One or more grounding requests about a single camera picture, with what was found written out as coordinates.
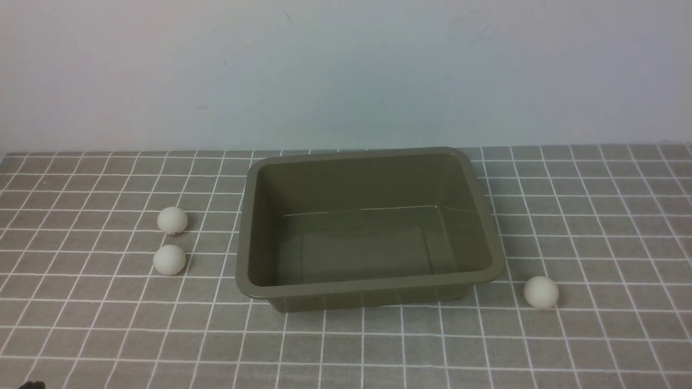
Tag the white ping-pong ball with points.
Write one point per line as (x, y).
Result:
(169, 260)
(541, 292)
(172, 220)

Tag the olive green plastic bin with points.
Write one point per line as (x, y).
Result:
(365, 229)

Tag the grey checkered tablecloth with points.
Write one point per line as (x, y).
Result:
(83, 307)

